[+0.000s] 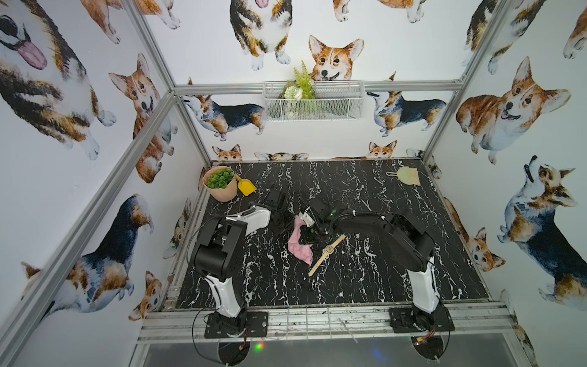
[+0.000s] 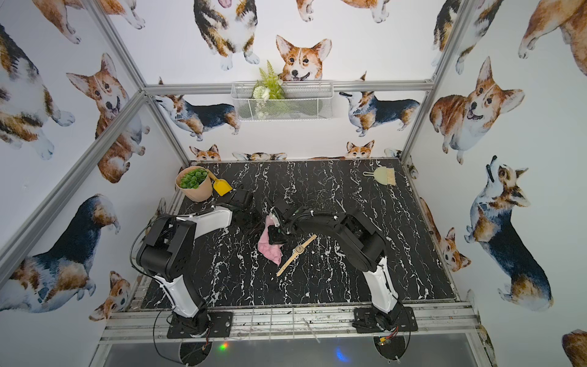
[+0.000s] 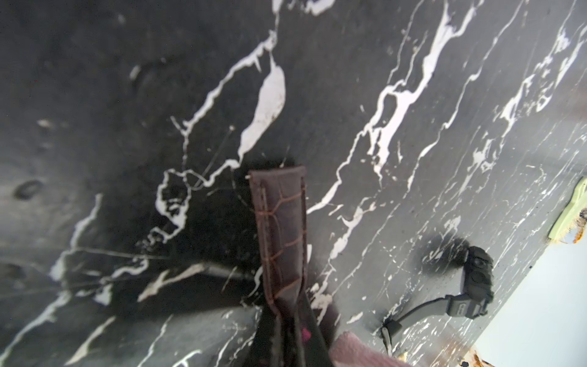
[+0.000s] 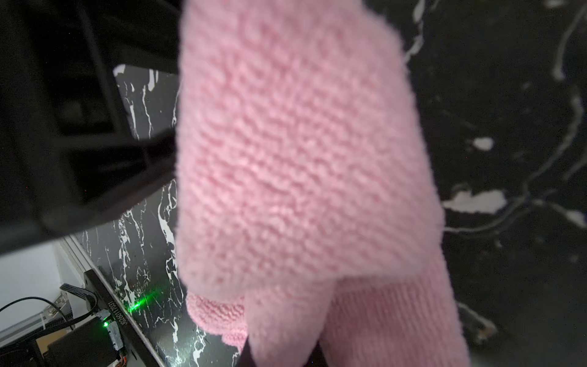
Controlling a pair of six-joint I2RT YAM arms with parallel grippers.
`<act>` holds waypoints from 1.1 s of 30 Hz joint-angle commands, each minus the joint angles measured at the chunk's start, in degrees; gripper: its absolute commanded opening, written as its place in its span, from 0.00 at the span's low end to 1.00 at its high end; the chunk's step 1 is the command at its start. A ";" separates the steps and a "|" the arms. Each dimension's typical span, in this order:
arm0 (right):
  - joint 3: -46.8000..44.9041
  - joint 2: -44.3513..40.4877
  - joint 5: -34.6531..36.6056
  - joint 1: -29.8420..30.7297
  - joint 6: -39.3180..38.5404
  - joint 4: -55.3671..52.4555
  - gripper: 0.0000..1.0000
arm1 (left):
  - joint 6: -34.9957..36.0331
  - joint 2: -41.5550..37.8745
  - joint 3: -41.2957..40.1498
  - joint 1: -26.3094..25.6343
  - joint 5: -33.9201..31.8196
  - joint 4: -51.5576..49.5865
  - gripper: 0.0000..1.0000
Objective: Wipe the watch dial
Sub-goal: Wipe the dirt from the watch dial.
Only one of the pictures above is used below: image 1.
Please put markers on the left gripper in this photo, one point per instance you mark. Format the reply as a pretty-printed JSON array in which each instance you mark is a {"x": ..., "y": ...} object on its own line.
[{"x": 282, "y": 213}]

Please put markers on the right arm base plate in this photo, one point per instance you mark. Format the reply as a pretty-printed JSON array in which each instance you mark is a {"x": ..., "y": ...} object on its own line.
[{"x": 413, "y": 320}]

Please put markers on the green fern white flower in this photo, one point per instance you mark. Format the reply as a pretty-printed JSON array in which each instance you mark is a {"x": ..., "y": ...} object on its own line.
[{"x": 298, "y": 95}]

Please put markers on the white wire wall basket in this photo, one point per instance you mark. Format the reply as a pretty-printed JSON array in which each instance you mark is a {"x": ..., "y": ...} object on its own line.
[{"x": 319, "y": 101}]

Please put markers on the aluminium front rail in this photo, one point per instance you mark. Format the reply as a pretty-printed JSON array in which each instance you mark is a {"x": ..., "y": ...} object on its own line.
[{"x": 308, "y": 323}]

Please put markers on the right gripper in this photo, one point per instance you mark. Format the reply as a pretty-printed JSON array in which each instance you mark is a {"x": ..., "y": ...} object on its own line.
[{"x": 304, "y": 237}]

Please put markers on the yellow toy shovel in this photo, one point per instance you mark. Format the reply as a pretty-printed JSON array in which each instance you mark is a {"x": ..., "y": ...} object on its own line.
[{"x": 245, "y": 186}]

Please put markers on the terracotta pot green plant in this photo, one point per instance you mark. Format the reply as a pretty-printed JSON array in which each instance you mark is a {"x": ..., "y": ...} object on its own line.
[{"x": 221, "y": 183}]

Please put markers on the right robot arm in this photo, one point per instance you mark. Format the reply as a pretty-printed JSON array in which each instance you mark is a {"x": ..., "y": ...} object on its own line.
[{"x": 411, "y": 245}]

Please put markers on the pink cloth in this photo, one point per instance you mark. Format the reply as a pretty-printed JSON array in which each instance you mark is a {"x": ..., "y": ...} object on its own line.
[{"x": 298, "y": 250}]

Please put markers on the beige hand brush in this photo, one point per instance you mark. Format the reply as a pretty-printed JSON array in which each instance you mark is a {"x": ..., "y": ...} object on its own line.
[{"x": 406, "y": 175}]

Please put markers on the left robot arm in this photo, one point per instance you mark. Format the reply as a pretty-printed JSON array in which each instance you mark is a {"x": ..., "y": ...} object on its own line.
[{"x": 221, "y": 244}]

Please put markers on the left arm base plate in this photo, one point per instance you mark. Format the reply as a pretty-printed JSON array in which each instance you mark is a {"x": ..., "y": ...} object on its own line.
[{"x": 250, "y": 324}]

